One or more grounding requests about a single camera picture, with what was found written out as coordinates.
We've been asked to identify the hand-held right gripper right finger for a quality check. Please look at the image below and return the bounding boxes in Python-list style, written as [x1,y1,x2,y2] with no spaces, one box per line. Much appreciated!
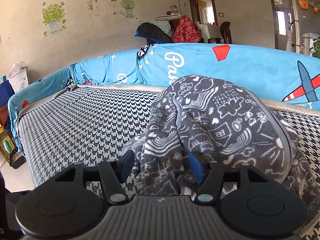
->
[187,152,267,205]

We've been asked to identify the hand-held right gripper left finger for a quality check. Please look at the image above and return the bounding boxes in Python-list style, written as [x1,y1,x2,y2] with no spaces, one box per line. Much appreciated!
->
[54,150,136,205]

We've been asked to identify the grey printed fleece garment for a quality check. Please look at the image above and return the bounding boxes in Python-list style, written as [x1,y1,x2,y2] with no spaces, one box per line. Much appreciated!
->
[122,74,320,205]

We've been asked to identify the houndstooth sofa cushion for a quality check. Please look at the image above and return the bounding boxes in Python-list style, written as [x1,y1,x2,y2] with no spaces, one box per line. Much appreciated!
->
[17,83,320,238]

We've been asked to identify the blue printed sofa cover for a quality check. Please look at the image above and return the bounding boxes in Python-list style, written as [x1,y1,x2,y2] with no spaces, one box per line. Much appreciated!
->
[7,43,320,153]

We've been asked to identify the blue box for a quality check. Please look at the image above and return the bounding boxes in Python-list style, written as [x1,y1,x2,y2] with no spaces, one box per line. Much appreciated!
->
[0,76,16,107]

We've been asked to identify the white plastic laundry basket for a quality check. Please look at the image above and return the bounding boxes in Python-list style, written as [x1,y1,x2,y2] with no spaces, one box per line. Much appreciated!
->
[7,67,31,93]

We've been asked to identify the table with white cloth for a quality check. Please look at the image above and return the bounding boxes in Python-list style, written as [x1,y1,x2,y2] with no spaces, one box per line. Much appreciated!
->
[197,24,221,43]

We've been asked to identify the red floral cloth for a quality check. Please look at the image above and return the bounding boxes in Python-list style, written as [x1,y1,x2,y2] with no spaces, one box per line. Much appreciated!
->
[172,15,202,43]

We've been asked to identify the dark wooden chair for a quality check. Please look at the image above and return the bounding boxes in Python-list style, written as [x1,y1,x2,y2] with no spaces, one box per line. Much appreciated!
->
[220,21,233,44]

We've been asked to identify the pale green folded cloth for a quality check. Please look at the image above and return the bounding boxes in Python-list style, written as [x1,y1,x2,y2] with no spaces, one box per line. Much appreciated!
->
[140,19,175,37]

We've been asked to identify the green potted plant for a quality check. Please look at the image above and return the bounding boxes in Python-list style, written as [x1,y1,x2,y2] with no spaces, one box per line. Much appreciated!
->
[309,37,320,58]

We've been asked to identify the dark doorway with glass door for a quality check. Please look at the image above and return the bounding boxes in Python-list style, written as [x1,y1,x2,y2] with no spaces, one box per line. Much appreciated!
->
[269,0,295,50]

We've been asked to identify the grey refrigerator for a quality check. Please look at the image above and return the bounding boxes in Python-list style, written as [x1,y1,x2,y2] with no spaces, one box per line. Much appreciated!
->
[290,0,320,55]

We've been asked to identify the wire pet cage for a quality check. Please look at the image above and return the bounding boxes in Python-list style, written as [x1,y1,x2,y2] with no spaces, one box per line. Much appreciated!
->
[0,127,26,169]

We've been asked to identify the brown wooden door frame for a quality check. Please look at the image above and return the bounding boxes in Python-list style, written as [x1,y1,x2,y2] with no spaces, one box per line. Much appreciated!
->
[188,0,217,25]

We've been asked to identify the lavender pot wall sticker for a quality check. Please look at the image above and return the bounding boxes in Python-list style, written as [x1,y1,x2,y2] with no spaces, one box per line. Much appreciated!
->
[119,0,137,18]

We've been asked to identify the green plant wall sticker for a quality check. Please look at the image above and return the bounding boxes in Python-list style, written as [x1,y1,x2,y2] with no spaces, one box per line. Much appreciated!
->
[41,3,67,36]

